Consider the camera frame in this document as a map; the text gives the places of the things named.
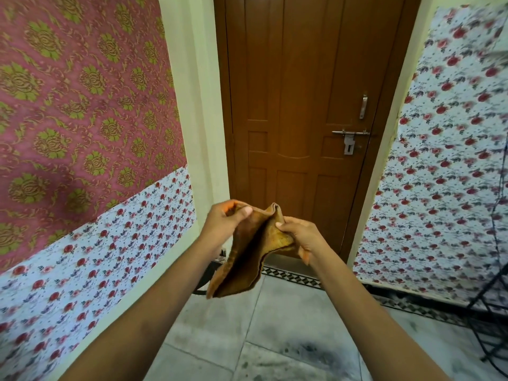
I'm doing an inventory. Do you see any person's left hand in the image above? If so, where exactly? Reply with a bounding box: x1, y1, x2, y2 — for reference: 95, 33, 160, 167
199, 199, 253, 250

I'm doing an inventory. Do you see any person's right hand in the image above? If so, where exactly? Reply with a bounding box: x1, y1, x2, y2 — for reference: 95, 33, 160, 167
276, 216, 331, 267

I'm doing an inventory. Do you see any brown cleaning cloth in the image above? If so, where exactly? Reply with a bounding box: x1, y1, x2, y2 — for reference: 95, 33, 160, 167
206, 202, 299, 300

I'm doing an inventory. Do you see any person's right forearm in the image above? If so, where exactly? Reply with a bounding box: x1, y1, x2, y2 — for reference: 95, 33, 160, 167
310, 250, 451, 381

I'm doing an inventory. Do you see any person's left forearm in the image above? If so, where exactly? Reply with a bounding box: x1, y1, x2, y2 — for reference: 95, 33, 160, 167
60, 233, 235, 381

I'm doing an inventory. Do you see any silver door latch bolt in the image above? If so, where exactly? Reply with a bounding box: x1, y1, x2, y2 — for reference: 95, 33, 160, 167
332, 130, 370, 156

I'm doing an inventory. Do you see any brown wooden door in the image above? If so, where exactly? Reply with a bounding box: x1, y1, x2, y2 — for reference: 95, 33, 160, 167
214, 0, 422, 263

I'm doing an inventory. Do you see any black metal stand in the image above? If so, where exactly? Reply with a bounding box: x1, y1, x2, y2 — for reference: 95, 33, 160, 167
465, 135, 508, 361

